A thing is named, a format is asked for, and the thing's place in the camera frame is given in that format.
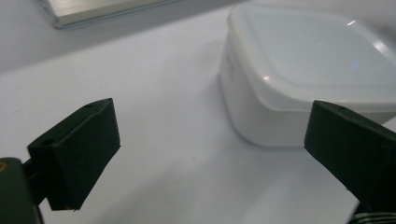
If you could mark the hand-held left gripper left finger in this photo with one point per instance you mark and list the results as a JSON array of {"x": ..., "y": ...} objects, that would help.
[{"x": 77, "y": 155}]

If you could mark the silver metal bar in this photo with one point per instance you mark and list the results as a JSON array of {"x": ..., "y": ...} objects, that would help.
[{"x": 93, "y": 11}]

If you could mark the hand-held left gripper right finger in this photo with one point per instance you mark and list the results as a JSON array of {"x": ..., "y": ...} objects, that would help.
[{"x": 355, "y": 152}]

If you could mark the white plastic lidded box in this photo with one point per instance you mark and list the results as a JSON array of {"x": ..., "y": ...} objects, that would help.
[{"x": 299, "y": 71}]

